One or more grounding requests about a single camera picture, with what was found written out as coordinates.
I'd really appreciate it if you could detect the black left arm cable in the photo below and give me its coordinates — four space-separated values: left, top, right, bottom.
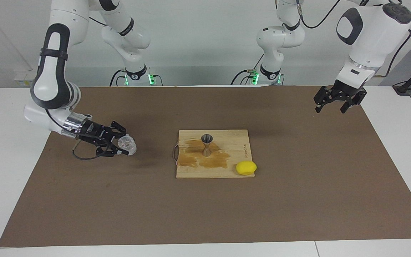
296 0 411 77

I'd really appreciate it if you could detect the white wall power box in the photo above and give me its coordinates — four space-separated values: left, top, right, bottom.
15 71 36 87

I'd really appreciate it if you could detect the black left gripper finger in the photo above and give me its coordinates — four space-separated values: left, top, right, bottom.
340 89 368 114
314 86 337 114

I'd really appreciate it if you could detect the yellow lemon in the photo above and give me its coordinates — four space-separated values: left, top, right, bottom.
236 161 257 175

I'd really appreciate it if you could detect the brown table mat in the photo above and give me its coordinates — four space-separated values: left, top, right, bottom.
0 86 411 247

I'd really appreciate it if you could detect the black right base cable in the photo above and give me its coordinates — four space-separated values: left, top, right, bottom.
110 69 126 87

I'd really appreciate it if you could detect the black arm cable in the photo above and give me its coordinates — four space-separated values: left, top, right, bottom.
47 109 108 160
296 0 411 77

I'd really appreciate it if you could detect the black left base cable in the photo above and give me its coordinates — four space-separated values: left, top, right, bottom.
230 54 265 85

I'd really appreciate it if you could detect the black base cable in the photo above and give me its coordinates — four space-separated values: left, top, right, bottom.
230 54 265 85
110 69 126 87

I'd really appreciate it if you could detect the stained wooden cutting board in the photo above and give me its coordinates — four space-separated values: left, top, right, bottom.
172 130 255 179

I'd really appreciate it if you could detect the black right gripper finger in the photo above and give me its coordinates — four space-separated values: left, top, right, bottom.
110 121 127 135
96 142 131 158

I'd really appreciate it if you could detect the steel cocktail jigger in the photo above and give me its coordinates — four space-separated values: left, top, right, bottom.
201 134 213 157

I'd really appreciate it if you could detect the clear glass cup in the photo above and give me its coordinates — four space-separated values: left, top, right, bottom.
117 134 137 156

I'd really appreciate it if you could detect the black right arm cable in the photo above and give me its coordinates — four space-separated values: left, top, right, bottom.
47 109 108 160

